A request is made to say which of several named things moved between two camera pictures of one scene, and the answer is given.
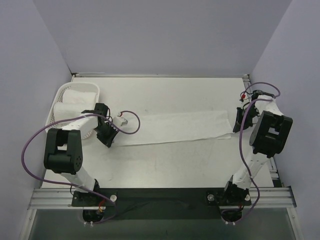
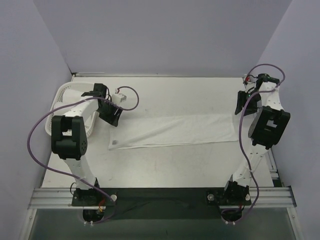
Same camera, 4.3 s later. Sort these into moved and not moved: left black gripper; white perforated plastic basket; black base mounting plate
Moved: left black gripper
Not moved: white perforated plastic basket; black base mounting plate
